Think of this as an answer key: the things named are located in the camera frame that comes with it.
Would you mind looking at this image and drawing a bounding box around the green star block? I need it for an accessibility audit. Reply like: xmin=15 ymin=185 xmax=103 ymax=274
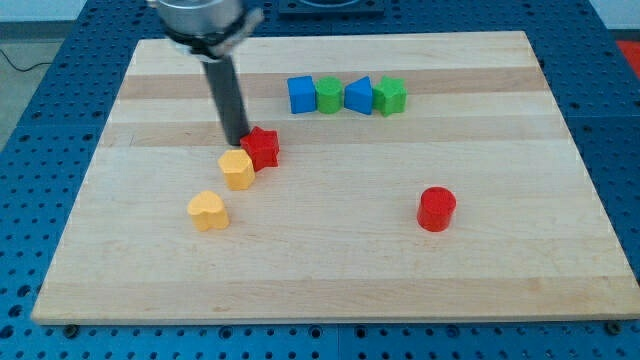
xmin=373 ymin=76 xmax=408 ymax=117

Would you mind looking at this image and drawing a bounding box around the light wooden board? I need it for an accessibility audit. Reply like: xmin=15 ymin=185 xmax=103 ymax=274
xmin=32 ymin=31 xmax=639 ymax=325

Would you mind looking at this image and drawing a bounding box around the black cable on floor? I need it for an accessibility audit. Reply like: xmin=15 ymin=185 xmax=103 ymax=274
xmin=0 ymin=48 xmax=54 ymax=73

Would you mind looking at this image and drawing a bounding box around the red star block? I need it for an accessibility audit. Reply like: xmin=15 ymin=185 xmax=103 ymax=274
xmin=240 ymin=126 xmax=280 ymax=172

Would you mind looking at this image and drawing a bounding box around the yellow heart block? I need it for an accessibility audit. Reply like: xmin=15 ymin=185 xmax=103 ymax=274
xmin=187 ymin=190 xmax=230 ymax=231

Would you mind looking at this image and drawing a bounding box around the yellow hexagon block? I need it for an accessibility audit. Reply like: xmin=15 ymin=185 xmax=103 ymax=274
xmin=218 ymin=149 xmax=255 ymax=191

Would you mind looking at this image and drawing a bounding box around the red cylinder block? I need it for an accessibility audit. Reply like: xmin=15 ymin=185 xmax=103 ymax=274
xmin=416 ymin=186 xmax=457 ymax=232

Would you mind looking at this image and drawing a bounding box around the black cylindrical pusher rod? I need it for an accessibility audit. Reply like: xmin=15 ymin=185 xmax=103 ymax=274
xmin=203 ymin=56 xmax=250 ymax=146

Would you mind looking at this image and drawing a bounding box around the blue cube block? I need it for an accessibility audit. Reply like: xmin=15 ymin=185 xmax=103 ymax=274
xmin=287 ymin=76 xmax=317 ymax=114

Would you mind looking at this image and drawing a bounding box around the green cylinder block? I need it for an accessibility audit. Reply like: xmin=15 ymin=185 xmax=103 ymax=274
xmin=315 ymin=76 xmax=343 ymax=114

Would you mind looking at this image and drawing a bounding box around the blue triangle block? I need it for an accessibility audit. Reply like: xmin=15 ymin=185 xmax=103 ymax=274
xmin=344 ymin=76 xmax=373 ymax=115

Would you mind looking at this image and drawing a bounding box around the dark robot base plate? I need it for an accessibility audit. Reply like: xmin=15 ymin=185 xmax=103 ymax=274
xmin=278 ymin=0 xmax=386 ymax=17

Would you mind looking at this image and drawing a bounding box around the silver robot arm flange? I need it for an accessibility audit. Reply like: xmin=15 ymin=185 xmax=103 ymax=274
xmin=147 ymin=0 xmax=264 ymax=63

